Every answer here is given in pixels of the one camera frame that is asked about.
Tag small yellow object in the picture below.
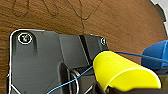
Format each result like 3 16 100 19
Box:
92 50 163 92

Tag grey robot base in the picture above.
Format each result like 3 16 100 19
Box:
63 64 168 94

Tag thin black floor cord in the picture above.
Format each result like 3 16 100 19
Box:
12 0 103 34

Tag blue cable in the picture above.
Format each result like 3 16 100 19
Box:
46 51 168 94

